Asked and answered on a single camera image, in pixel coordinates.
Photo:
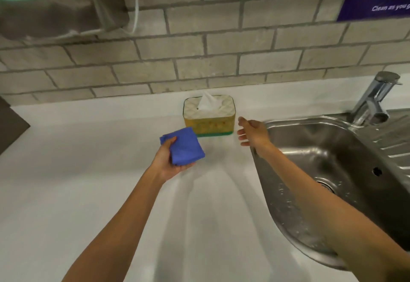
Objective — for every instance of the person's right hand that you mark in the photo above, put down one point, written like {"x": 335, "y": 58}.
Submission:
{"x": 254, "y": 133}

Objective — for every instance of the person's left hand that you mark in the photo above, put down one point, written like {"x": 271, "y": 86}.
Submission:
{"x": 162, "y": 163}

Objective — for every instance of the person's right thumb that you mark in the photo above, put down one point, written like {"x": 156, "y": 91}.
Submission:
{"x": 242, "y": 121}

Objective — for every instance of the person's left thumb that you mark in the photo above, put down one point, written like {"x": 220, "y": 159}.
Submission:
{"x": 171, "y": 144}

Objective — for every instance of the blue cloth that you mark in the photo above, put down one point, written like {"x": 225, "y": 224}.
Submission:
{"x": 184, "y": 146}

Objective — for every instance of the person's right forearm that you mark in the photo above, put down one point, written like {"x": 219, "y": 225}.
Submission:
{"x": 323, "y": 208}

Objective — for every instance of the person's left forearm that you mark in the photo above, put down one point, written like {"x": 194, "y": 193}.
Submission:
{"x": 118, "y": 230}

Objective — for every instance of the yellow patterned tissue box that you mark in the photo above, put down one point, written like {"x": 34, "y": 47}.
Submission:
{"x": 209, "y": 120}

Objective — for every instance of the white tissue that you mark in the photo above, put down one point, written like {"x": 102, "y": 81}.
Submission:
{"x": 207, "y": 101}

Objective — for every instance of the stainless steel sink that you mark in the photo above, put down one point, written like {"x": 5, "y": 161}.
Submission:
{"x": 336, "y": 176}

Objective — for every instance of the chrome faucet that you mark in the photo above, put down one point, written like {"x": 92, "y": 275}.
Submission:
{"x": 371, "y": 101}

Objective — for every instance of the dark appliance corner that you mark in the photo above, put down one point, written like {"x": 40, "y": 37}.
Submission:
{"x": 11, "y": 125}

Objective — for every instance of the stainless steel wall dispenser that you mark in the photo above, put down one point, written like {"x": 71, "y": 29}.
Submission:
{"x": 54, "y": 1}

